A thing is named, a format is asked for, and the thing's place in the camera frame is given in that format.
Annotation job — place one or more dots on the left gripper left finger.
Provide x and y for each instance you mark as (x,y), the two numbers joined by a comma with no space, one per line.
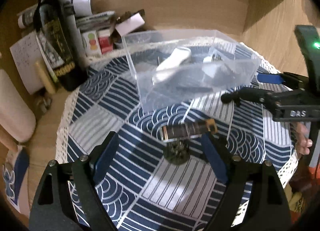
(107,151)

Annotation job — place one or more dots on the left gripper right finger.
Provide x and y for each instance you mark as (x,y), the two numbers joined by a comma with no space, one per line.
(209,143)

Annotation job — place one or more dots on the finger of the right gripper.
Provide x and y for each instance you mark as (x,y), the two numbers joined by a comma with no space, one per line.
(270,78)
(254,95)

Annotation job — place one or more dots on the white travel plug adapter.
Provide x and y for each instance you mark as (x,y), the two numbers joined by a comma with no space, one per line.
(214,65)

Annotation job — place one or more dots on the white handheld flashlight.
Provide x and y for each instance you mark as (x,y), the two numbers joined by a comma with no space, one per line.
(166,68)

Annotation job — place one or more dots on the clear plastic storage box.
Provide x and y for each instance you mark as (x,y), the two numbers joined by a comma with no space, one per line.
(146,50)

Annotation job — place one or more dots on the person's right hand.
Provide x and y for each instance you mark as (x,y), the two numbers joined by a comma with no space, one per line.
(303,143)

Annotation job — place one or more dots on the dark ornate metal trinket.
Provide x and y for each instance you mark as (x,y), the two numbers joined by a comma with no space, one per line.
(177,152)

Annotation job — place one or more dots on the brown striped lighter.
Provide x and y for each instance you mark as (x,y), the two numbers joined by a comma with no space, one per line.
(187,130)

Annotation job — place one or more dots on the blue white patterned tablecloth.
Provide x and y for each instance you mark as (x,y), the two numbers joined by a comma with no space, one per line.
(150,184)

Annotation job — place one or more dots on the yellow wooden stick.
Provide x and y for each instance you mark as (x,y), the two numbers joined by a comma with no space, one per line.
(45,77)

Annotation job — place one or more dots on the red white small box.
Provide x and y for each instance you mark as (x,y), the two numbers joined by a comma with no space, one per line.
(105,41)

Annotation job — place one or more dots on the white box coloured dots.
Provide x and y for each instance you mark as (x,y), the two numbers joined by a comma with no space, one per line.
(91,43)

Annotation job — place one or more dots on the white small cardboard box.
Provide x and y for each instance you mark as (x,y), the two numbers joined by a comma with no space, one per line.
(132,23)

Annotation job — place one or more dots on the white paper notepad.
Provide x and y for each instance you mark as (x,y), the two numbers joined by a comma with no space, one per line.
(25,53)

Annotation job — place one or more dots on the stacked magazines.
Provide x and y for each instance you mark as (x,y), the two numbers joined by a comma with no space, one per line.
(104,19)

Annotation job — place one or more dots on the dark wine bottle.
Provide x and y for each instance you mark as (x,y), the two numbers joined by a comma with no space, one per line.
(53,34)

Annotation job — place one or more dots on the rolled white papers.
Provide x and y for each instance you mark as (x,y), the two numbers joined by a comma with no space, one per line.
(78,8)

